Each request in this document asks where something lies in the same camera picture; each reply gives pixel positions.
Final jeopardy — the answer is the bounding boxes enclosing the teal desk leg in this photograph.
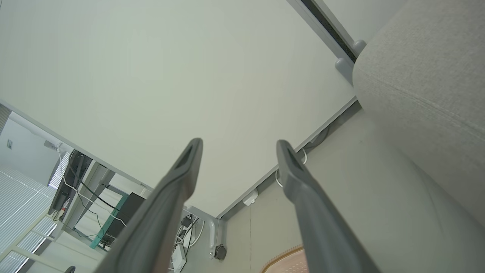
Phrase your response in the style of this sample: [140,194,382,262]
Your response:
[90,193,128,249]

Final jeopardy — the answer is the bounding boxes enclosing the white window blinds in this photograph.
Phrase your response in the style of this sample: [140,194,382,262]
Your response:
[0,166,58,273]

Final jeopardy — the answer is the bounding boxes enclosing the grey partition foot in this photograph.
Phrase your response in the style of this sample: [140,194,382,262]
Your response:
[335,39,367,82]

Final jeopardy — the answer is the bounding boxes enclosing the white partition panel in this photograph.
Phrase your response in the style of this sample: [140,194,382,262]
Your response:
[0,0,358,219]

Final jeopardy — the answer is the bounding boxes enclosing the white looped cable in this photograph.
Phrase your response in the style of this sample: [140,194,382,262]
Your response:
[275,148,308,188]

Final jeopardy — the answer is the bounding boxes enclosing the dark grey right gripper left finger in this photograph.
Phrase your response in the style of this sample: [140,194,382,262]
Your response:
[95,138,204,273]

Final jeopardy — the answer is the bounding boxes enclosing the black computer tower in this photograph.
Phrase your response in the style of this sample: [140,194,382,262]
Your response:
[102,192,147,248]

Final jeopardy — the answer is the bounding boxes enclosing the black monitor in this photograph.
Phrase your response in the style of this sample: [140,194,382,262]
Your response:
[48,149,94,221]

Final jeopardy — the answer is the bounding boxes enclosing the white power strip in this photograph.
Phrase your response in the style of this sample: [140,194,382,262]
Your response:
[171,245,187,272]

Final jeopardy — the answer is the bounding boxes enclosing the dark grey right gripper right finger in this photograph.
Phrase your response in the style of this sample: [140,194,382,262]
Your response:
[276,140,380,273]

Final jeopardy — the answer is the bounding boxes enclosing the white laundry basket brown rim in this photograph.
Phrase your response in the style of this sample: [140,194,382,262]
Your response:
[261,245,308,273]

